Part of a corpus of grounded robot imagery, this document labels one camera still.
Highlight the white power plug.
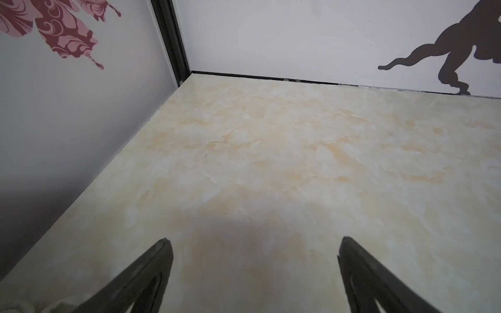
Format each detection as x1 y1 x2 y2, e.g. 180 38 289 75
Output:
1 299 78 313

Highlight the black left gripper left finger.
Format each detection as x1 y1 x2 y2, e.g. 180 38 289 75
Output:
74 238 174 313

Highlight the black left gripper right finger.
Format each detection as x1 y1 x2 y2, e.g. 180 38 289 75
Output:
337 236 438 313

